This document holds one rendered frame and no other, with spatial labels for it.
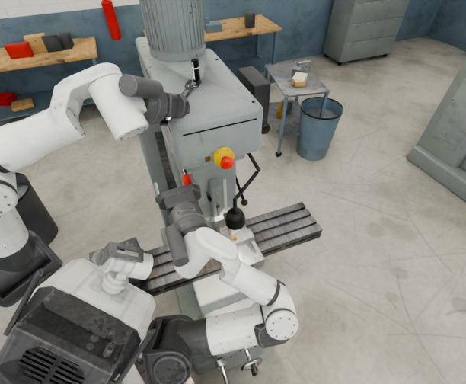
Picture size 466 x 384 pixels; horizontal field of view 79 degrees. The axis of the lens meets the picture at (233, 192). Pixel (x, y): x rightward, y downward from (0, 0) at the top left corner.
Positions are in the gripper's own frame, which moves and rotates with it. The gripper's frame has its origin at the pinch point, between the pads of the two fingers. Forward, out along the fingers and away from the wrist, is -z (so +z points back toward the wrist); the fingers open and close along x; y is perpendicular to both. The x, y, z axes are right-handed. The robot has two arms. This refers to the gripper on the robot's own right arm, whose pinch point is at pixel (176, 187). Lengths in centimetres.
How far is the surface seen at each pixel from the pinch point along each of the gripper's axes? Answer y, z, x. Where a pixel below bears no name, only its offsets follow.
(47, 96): 148, -411, 127
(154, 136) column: 23, -61, 0
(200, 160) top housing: -6.1, -1.7, -8.5
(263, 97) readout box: 3, -44, -49
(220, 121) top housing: -17.2, -1.8, -14.9
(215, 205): 25.9, -11.0, -14.1
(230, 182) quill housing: 19.5, -14.8, -22.0
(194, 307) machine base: 150, -27, 4
